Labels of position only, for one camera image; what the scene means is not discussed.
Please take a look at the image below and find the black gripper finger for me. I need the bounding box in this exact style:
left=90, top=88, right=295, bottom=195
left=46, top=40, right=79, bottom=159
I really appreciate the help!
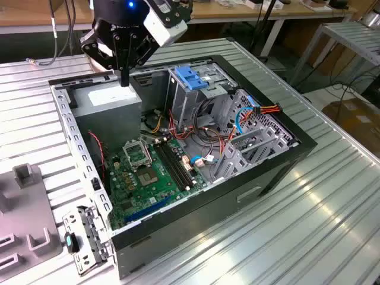
left=123, top=27, right=161, bottom=87
left=78, top=27, right=125, bottom=87

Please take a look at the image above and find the blue data wire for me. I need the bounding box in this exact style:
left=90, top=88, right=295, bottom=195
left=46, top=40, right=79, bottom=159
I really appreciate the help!
left=189, top=96, right=261, bottom=167

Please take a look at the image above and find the red yellow power wire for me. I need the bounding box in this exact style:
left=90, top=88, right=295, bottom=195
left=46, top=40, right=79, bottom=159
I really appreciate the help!
left=218, top=102, right=282, bottom=163

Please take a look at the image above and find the grey metal disk bay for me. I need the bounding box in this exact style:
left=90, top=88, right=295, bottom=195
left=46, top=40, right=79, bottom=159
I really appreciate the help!
left=212, top=88, right=297, bottom=183

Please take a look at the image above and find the blue plastic drive latch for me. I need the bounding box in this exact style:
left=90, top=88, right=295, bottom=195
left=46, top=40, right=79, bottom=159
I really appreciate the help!
left=174, top=65, right=209, bottom=91

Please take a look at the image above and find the grey metal drive cage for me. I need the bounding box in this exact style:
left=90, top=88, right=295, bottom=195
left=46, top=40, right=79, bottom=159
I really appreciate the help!
left=164, top=61, right=238, bottom=131

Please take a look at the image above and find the grey power supply unit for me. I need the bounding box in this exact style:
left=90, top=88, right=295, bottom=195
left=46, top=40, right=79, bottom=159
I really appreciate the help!
left=69, top=80, right=143, bottom=154

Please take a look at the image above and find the metal socket cover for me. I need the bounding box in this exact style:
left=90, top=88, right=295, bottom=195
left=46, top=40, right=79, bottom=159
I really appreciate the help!
left=122, top=139, right=154, bottom=170

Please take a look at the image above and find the black RAM slot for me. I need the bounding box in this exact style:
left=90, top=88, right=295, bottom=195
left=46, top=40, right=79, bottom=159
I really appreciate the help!
left=153, top=144, right=185, bottom=192
left=162, top=141, right=192, bottom=187
left=158, top=142, right=188, bottom=189
left=166, top=140, right=195, bottom=185

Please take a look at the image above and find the black stand pole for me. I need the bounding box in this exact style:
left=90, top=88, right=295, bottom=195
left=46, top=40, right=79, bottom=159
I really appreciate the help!
left=249, top=0, right=277, bottom=59

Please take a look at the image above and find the CPU socket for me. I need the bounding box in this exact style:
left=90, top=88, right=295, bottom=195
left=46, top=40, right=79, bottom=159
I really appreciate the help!
left=135, top=167, right=159, bottom=188

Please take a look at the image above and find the green motherboard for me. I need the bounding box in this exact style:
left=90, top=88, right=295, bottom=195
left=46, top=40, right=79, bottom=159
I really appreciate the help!
left=103, top=138, right=208, bottom=231

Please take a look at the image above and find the blue expansion slot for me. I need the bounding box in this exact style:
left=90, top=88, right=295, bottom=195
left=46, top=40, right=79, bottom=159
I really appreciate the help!
left=123, top=194, right=172, bottom=225

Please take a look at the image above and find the black PC case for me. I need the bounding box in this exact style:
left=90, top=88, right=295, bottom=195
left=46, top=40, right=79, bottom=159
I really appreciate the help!
left=47, top=54, right=318, bottom=281

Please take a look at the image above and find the grey parts rack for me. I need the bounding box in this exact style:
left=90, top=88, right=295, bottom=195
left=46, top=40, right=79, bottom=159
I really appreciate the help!
left=0, top=162, right=64, bottom=281

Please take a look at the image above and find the blue black latch tab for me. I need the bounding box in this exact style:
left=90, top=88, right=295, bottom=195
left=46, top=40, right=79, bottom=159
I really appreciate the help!
left=64, top=232, right=80, bottom=254

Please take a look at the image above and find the brown cardboard box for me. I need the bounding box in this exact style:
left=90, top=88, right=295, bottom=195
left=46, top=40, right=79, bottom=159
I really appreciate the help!
left=322, top=100, right=380, bottom=157

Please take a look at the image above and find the shiny silver cylinder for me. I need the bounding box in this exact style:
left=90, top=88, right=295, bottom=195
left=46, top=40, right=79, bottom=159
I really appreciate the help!
left=362, top=11, right=380, bottom=29

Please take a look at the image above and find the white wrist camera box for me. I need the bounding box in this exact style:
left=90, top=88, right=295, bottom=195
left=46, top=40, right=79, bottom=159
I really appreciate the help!
left=142, top=5, right=188, bottom=48

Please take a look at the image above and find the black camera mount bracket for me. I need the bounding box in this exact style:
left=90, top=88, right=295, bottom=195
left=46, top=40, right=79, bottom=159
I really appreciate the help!
left=147, top=0, right=194, bottom=25

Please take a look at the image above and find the black cable with metal plug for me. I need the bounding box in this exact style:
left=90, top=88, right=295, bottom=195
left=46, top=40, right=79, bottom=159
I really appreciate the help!
left=26, top=0, right=77, bottom=67

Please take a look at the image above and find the yellow orange wire bundle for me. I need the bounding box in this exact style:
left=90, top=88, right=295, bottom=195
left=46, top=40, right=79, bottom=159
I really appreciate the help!
left=142, top=109, right=167, bottom=134

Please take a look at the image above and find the red orange wire bundle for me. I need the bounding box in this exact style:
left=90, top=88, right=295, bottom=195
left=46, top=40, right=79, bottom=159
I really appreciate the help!
left=167, top=109, right=197, bottom=142

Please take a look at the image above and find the black cable bundle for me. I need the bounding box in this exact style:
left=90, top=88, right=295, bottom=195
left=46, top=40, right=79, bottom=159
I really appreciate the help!
left=194, top=99, right=220, bottom=140

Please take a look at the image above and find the wooden desk white frame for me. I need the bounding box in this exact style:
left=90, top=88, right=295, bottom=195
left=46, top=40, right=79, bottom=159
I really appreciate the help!
left=0, top=0, right=359, bottom=58

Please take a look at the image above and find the red black twisted wire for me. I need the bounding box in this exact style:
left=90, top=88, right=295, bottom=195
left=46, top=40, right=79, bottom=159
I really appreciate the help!
left=87, top=129, right=107, bottom=182

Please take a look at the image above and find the hinged metal slot bracket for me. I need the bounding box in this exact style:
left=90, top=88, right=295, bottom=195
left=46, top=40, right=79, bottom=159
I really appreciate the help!
left=61, top=205, right=115, bottom=276

